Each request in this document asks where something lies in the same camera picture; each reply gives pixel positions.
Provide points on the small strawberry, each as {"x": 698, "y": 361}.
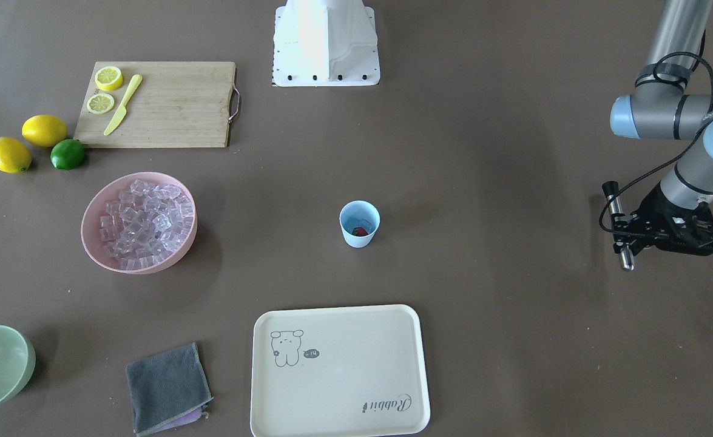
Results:
{"x": 359, "y": 231}

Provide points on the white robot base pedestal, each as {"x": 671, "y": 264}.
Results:
{"x": 325, "y": 44}

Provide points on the steel muddler black tip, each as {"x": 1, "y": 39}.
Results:
{"x": 613, "y": 206}

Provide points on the pink bowl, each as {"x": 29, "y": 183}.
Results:
{"x": 92, "y": 243}

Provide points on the wooden cutting board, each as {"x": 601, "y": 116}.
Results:
{"x": 177, "y": 104}

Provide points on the green lime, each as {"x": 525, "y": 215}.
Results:
{"x": 67, "y": 154}

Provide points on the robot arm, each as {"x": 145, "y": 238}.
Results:
{"x": 660, "y": 107}

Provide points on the grey folded cloth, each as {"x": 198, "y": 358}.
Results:
{"x": 167, "y": 390}

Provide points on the lemon slice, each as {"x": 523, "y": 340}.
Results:
{"x": 108, "y": 78}
{"x": 100, "y": 103}

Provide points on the light blue cup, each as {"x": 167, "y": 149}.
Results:
{"x": 359, "y": 213}

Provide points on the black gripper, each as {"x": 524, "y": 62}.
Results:
{"x": 658, "y": 201}

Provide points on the lemon slice lower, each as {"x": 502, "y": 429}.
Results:
{"x": 100, "y": 103}

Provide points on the cream rabbit tray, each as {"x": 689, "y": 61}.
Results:
{"x": 346, "y": 371}

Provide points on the yellow plastic knife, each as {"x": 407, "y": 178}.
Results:
{"x": 121, "y": 110}

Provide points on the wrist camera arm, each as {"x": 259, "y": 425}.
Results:
{"x": 629, "y": 233}

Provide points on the yellow lemon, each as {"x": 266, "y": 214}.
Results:
{"x": 44, "y": 130}
{"x": 14, "y": 156}

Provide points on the lemon slice upper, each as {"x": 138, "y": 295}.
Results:
{"x": 108, "y": 78}

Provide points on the pile of ice cubes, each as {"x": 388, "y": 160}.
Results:
{"x": 144, "y": 221}

